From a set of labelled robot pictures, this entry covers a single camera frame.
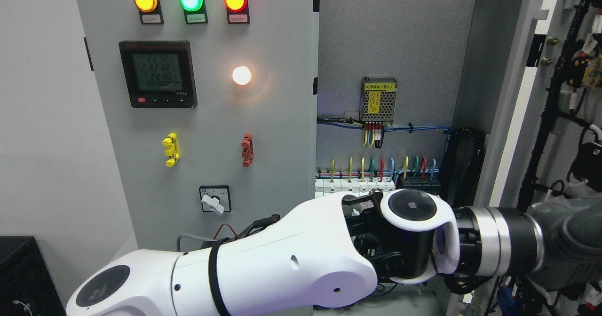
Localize green indicator lamp left door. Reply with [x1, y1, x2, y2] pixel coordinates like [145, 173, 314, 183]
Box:
[179, 0, 208, 24]

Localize black digital power meter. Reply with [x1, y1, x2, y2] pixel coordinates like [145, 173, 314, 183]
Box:
[119, 41, 198, 108]

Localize right black wrapped cable harness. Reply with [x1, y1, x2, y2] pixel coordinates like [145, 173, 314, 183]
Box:
[437, 127, 486, 208]

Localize white glowing indicator lamp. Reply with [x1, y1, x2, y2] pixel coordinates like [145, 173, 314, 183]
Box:
[231, 65, 252, 86]

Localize yellow indicator lamp left door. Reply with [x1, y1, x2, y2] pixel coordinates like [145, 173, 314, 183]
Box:
[134, 0, 164, 25]

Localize red indicator lamp left door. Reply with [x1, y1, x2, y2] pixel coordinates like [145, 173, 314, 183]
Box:
[224, 0, 250, 24]

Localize yellow terminal connector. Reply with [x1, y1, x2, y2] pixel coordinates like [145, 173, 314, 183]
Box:
[163, 132, 180, 167]

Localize metal mesh power supply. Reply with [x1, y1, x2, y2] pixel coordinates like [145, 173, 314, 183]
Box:
[360, 76, 398, 123]

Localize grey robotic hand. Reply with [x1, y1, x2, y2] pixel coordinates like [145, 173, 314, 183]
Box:
[527, 193, 602, 291]

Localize left door rotary selector switch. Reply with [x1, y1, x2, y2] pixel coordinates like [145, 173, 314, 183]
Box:
[198, 185, 232, 216]

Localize red terminal connector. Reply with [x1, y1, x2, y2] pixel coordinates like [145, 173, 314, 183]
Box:
[241, 133, 254, 168]

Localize black surge protector modules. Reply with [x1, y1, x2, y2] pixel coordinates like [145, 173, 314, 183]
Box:
[397, 176, 441, 196]

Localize black box at left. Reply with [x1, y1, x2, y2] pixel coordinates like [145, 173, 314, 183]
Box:
[0, 236, 66, 316]

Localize grey cabinet door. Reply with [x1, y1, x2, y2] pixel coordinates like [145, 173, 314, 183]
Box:
[447, 0, 602, 316]
[77, 0, 319, 250]

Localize white socket breaker row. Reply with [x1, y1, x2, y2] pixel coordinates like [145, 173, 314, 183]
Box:
[315, 177, 396, 198]

